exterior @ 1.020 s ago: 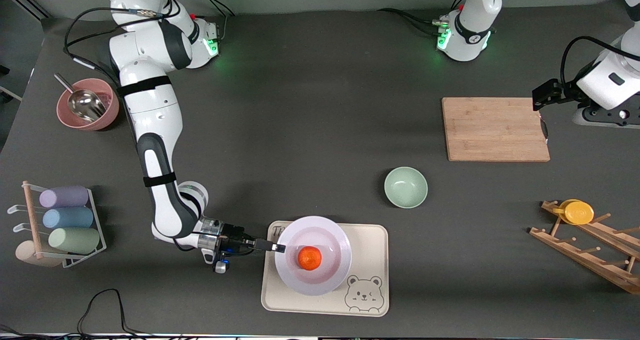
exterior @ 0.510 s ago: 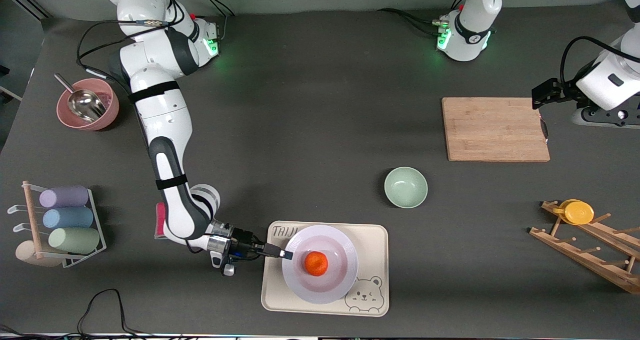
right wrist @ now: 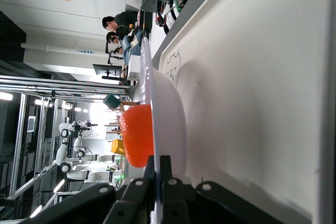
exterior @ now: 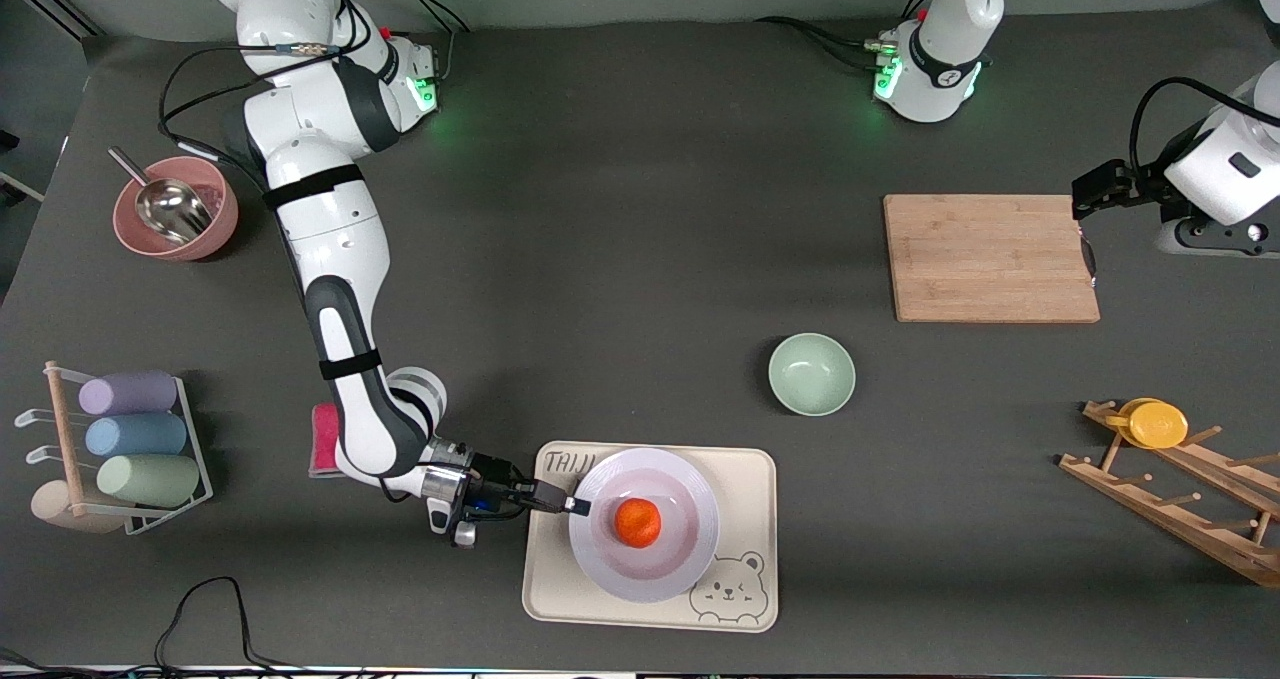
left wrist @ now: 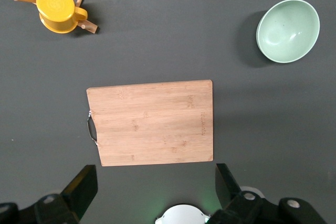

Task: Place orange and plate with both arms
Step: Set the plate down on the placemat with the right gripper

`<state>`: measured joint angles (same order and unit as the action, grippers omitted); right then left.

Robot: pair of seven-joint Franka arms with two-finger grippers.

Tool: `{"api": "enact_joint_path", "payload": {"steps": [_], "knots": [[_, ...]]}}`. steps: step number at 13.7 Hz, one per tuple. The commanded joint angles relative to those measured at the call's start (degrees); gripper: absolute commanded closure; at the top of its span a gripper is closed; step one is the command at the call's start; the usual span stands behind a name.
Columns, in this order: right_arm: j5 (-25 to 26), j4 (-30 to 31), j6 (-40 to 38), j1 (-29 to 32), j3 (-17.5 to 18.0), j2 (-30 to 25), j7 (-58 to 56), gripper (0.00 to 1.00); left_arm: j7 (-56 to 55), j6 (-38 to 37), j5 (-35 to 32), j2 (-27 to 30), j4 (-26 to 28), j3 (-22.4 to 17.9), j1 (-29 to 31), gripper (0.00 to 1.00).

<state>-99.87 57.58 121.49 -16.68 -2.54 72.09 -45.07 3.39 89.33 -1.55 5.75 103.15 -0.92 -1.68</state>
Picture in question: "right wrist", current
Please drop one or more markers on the black monitor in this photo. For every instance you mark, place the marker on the black monitor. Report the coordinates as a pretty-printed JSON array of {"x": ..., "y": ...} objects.
[{"x": 107, "y": 70}]

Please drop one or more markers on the person in black jacket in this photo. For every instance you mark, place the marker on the person in black jacket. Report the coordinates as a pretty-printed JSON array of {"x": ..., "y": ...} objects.
[{"x": 126, "y": 18}]

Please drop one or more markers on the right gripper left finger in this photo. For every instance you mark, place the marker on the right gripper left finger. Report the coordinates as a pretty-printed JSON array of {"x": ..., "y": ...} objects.
[{"x": 131, "y": 200}]

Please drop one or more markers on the orange fruit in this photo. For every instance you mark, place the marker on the orange fruit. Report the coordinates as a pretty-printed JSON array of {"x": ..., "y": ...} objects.
[{"x": 137, "y": 134}]

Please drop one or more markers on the aluminium frame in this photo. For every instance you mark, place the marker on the aluminium frame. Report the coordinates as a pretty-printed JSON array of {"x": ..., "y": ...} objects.
[{"x": 18, "y": 142}]

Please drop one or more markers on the white round plate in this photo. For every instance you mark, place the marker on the white round plate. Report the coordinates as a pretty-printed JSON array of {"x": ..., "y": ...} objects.
[{"x": 170, "y": 119}]

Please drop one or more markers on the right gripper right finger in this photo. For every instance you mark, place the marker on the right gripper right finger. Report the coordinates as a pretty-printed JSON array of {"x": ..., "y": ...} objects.
[{"x": 178, "y": 203}]

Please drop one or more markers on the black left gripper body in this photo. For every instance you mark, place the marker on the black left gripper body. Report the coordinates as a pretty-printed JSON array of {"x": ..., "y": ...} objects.
[{"x": 83, "y": 126}]

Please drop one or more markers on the person with glasses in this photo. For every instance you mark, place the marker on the person with glasses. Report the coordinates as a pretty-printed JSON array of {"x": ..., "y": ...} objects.
[{"x": 115, "y": 39}]

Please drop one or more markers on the wooden peg dish rack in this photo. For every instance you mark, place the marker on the wooden peg dish rack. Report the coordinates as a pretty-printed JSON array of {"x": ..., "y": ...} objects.
[{"x": 126, "y": 104}]

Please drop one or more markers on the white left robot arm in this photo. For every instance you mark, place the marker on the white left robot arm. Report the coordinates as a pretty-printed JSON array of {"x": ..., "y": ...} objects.
[{"x": 61, "y": 153}]

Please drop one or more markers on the white box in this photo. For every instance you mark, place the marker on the white box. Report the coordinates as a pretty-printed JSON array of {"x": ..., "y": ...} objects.
[{"x": 134, "y": 66}]

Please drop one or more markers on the yellow cup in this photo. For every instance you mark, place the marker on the yellow cup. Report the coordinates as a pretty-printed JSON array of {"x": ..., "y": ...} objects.
[{"x": 117, "y": 146}]

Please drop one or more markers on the beige bear print tray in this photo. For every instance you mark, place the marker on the beige bear print tray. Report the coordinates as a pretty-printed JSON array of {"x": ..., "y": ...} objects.
[{"x": 249, "y": 77}]

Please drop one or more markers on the white pipe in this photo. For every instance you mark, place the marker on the white pipe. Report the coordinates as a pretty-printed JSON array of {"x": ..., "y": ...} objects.
[{"x": 52, "y": 48}]

